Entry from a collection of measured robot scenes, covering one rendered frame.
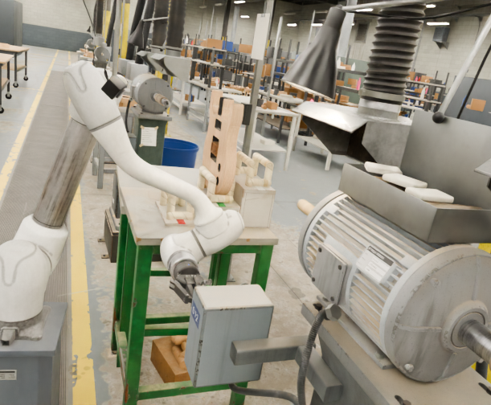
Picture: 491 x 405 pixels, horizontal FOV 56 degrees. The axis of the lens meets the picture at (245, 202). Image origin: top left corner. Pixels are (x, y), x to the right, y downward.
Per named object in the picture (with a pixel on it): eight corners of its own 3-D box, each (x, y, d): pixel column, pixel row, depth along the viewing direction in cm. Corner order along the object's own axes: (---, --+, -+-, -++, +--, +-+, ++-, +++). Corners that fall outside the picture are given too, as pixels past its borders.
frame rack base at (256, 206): (270, 228, 200) (276, 190, 195) (237, 227, 194) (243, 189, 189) (248, 206, 224) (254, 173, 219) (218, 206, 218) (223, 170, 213)
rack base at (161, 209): (202, 227, 189) (202, 223, 189) (165, 226, 183) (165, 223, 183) (186, 204, 213) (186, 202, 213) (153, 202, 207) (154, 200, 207)
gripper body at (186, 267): (197, 282, 143) (204, 297, 135) (169, 282, 140) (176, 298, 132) (200, 260, 141) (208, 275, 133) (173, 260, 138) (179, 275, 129)
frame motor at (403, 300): (498, 386, 84) (548, 259, 77) (378, 406, 74) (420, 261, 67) (370, 279, 120) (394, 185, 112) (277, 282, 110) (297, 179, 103)
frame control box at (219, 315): (303, 446, 97) (329, 342, 89) (206, 464, 89) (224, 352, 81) (260, 370, 119) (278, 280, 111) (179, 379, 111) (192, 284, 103)
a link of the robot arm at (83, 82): (123, 116, 129) (128, 109, 142) (90, 53, 123) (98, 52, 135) (80, 135, 129) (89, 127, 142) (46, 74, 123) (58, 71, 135)
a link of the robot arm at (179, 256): (165, 276, 145) (169, 285, 140) (169, 250, 142) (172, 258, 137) (193, 276, 148) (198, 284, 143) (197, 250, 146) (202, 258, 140)
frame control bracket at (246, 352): (313, 358, 104) (317, 344, 102) (235, 366, 97) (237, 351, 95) (305, 348, 107) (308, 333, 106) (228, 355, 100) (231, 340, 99)
